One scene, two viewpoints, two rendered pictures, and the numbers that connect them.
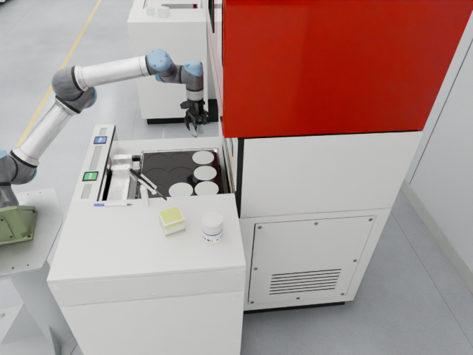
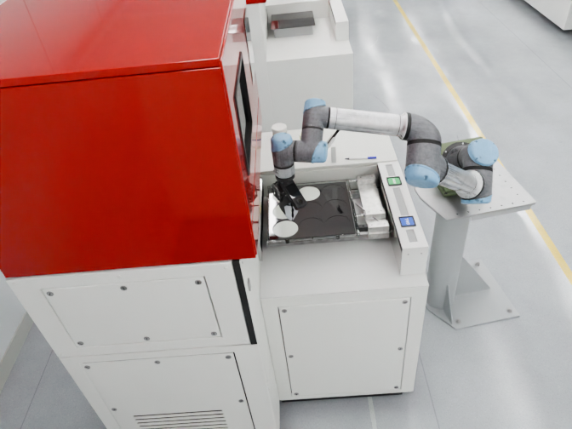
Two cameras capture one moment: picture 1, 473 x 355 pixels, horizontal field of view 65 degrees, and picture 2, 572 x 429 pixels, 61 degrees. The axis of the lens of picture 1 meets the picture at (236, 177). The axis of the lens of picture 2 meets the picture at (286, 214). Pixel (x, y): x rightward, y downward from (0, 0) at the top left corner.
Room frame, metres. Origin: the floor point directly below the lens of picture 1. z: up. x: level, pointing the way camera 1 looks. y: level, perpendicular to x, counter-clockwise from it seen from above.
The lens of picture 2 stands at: (2.83, 0.46, 2.20)
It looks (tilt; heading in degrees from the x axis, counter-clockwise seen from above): 40 degrees down; 191
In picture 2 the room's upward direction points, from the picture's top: 7 degrees counter-clockwise
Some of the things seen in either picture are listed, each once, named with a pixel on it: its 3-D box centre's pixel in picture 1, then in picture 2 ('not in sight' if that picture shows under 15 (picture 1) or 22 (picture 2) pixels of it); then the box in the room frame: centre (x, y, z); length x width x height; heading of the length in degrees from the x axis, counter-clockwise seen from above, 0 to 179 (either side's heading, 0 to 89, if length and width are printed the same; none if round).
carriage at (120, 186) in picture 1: (120, 186); (371, 207); (1.21, 0.51, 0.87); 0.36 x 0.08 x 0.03; 8
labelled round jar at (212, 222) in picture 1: (212, 228); (279, 134); (0.85, 0.08, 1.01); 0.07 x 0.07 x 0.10
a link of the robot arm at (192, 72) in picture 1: (193, 75); (283, 150); (1.42, 0.19, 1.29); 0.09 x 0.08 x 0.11; 85
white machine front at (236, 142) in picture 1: (227, 125); (251, 221); (1.49, 0.05, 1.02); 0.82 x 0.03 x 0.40; 8
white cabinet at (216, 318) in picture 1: (166, 260); (335, 272); (1.17, 0.34, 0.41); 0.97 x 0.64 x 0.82; 8
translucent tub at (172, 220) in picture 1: (172, 221); not in sight; (0.89, 0.22, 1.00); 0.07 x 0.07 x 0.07; 28
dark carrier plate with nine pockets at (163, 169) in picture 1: (180, 174); (310, 209); (1.26, 0.25, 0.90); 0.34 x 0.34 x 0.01; 8
